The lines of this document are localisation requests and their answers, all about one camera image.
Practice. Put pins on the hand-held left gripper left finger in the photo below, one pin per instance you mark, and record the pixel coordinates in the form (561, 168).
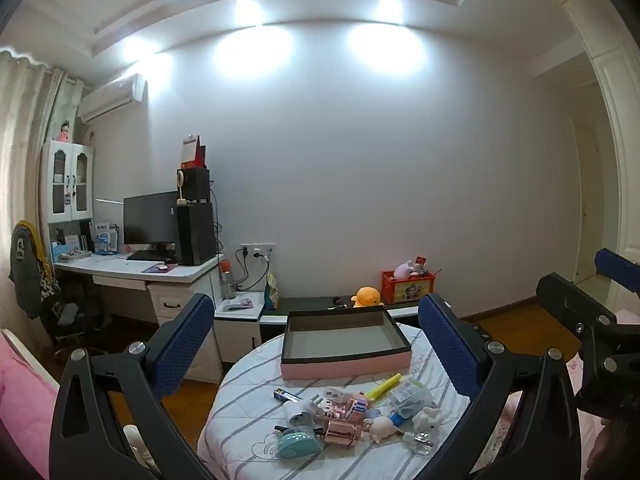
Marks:
(182, 345)

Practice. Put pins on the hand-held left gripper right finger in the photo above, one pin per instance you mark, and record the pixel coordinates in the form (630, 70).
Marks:
(445, 345)

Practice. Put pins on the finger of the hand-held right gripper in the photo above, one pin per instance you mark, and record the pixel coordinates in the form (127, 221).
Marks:
(617, 265)
(570, 300)

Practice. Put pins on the clear plastic bag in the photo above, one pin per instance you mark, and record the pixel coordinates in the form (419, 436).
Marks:
(412, 392)

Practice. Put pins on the yellow highlighter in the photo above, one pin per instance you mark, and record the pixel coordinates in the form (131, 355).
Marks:
(382, 387)

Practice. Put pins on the white rabbit toy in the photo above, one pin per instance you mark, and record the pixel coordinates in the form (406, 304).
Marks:
(427, 419)

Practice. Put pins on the blue plastic case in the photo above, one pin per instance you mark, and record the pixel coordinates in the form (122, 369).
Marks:
(398, 417)

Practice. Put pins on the clear perfume bottle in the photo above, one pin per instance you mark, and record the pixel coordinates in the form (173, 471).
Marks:
(420, 442)

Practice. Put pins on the pink box with black rim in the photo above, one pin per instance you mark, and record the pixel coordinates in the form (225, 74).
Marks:
(345, 367)

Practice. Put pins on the small doll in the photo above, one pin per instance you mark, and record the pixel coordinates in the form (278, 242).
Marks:
(380, 427)

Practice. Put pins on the blue foil box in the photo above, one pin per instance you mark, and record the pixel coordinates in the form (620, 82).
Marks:
(286, 396)

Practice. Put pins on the black rhinestone hair clip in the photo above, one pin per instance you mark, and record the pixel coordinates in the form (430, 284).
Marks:
(285, 429)

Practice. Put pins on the white round plug adapter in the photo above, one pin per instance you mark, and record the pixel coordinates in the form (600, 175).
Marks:
(298, 412)

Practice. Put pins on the teal tape dispenser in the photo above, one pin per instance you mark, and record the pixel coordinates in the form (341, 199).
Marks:
(297, 445)

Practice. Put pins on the white nightstand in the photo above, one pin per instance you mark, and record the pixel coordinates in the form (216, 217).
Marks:
(240, 330)

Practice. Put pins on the red toy crate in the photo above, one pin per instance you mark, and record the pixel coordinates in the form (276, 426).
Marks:
(407, 290)

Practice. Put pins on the cream room door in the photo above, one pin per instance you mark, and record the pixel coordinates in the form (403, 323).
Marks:
(585, 200)

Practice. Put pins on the steel thermos bottle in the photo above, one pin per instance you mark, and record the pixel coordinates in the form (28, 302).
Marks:
(228, 282)

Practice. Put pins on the pink plush toy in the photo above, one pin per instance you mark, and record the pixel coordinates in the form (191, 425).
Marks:
(401, 271)

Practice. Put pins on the orange plush octopus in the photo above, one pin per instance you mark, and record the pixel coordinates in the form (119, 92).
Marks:
(367, 297)

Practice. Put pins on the white desk with drawers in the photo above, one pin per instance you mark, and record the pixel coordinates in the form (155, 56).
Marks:
(125, 267)

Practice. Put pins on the yellow snack bag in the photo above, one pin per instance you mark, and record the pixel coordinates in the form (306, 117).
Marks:
(271, 292)

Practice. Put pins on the black computer tower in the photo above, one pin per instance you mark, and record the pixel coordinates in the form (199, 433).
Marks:
(195, 235)

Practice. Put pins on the black microphone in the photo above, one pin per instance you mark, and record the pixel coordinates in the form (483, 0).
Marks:
(340, 304)

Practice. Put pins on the blue white carton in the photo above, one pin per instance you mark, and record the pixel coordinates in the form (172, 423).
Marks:
(103, 240)

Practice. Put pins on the black computer monitor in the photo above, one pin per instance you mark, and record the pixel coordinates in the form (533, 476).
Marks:
(150, 217)

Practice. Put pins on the black white low cabinet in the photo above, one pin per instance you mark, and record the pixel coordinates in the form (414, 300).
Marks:
(310, 305)

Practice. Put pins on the black speaker box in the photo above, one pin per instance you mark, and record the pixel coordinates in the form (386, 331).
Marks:
(196, 185)

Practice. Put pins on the cream handheld fan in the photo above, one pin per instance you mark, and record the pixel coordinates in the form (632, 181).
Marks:
(180, 182)

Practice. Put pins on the pink fleece blanket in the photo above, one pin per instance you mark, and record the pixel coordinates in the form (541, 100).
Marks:
(25, 405)

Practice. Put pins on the red paper calendar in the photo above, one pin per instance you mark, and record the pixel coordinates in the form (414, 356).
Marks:
(192, 155)

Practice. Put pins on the white glass-door cabinet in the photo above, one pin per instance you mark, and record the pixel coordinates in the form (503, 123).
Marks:
(70, 180)

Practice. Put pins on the pink doll figure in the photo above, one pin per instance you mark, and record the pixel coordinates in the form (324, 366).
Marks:
(64, 132)

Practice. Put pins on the beige curtain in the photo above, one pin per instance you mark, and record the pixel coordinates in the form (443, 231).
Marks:
(20, 160)

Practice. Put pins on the white air conditioner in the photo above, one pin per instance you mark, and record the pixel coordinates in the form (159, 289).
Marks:
(110, 97)

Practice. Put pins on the white wall outlet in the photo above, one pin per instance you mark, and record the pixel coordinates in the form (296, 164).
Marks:
(265, 249)

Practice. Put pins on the white bed frame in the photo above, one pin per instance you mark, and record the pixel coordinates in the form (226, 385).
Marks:
(30, 356)

